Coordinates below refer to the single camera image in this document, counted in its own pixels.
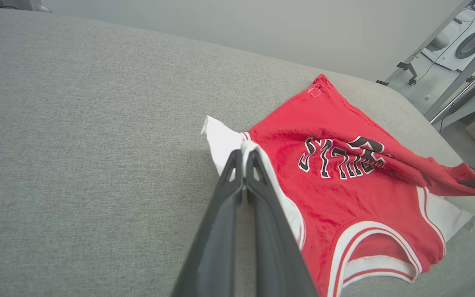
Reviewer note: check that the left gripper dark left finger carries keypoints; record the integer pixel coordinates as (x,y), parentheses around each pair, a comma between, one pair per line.
(212,247)

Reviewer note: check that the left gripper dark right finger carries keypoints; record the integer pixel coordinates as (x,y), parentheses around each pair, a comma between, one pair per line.
(274,247)

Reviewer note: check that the red white basketball jersey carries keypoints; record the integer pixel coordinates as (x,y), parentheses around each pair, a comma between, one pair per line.
(344,198)

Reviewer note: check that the black caster foot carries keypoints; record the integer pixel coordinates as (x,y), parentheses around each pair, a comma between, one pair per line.
(410,72)

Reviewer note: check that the white washing machine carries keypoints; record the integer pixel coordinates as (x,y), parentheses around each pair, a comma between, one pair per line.
(447,53)

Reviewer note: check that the dark round washing machine door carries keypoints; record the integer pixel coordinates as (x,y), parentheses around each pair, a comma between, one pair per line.
(471,44)

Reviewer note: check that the grey metal stand leg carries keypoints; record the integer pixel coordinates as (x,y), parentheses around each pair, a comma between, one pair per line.
(39,6)

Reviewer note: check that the grey metal frame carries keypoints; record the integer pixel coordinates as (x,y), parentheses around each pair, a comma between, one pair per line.
(468,78)

